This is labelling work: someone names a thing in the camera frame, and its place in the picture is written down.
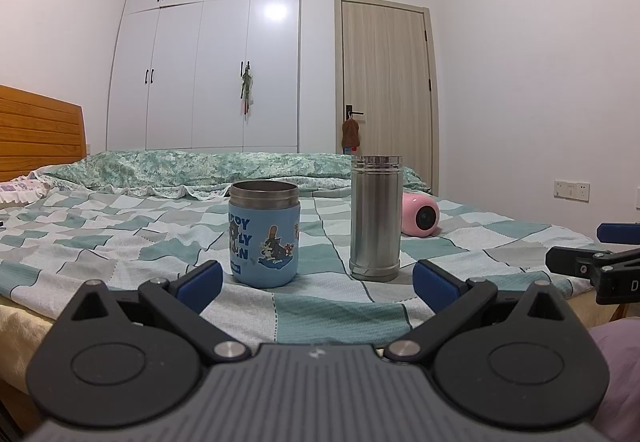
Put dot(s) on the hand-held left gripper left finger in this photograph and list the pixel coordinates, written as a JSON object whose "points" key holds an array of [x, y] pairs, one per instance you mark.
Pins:
{"points": [[202, 286]]}

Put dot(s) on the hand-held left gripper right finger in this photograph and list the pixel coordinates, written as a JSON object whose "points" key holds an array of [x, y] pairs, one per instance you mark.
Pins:
{"points": [[432, 286]]}

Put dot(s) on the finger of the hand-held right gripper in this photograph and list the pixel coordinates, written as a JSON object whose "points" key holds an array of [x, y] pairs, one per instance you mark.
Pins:
{"points": [[570, 258], [620, 233]]}

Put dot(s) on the pink cup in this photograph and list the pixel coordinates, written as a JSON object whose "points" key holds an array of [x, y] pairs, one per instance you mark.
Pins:
{"points": [[416, 212]]}

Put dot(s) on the blue cartoon print cup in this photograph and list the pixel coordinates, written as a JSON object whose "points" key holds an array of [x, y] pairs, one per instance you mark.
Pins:
{"points": [[264, 242]]}

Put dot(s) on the tall stainless steel cup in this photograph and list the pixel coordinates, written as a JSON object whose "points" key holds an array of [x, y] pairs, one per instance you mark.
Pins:
{"points": [[375, 217]]}

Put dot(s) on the purple cloth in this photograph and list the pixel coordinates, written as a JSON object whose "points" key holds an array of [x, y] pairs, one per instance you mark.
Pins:
{"points": [[620, 372]]}

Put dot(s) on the checkered bed sheet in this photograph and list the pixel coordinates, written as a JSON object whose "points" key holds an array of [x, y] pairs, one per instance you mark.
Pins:
{"points": [[125, 242]]}

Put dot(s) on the green floral quilt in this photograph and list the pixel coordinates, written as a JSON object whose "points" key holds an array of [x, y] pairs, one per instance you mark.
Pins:
{"points": [[200, 169]]}

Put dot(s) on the brown hanging pouch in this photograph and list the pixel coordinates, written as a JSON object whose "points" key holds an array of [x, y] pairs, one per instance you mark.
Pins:
{"points": [[351, 134]]}

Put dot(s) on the yellow mattress cover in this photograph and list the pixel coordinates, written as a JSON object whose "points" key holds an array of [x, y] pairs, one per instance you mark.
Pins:
{"points": [[22, 337]]}

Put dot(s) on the green hanging ornament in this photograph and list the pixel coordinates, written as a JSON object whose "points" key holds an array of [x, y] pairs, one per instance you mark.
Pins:
{"points": [[246, 84]]}

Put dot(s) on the floral frilled pillow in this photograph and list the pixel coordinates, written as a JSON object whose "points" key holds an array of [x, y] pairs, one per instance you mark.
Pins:
{"points": [[20, 189]]}

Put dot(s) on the wooden door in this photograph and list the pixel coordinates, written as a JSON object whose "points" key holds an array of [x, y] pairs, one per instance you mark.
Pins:
{"points": [[385, 82]]}

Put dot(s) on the white wardrobe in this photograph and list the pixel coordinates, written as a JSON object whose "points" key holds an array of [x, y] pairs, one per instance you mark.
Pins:
{"points": [[200, 72]]}

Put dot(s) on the wooden headboard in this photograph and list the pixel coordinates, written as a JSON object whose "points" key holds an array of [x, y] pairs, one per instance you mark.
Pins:
{"points": [[35, 132]]}

